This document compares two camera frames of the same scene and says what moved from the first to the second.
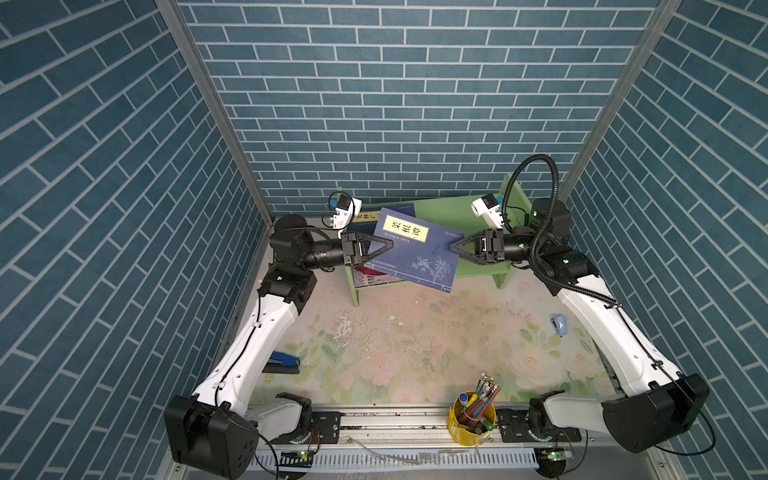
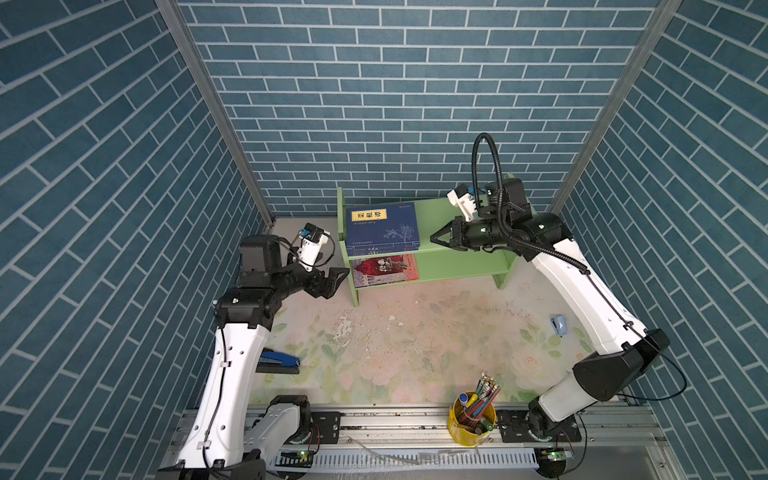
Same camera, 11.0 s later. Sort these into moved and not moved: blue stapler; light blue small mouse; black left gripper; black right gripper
Moved: black left gripper; black right gripper
Not moved: light blue small mouse; blue stapler
